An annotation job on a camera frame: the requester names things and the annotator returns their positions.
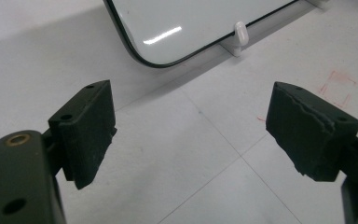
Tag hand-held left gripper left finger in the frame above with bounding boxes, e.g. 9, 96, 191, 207
48, 79, 117, 190

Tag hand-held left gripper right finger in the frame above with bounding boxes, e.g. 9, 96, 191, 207
266, 81, 358, 182

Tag white whiteboard with black rim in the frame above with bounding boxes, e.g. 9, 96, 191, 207
103, 0, 299, 69

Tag white whiteboard stand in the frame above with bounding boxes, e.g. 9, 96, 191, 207
218, 0, 332, 58

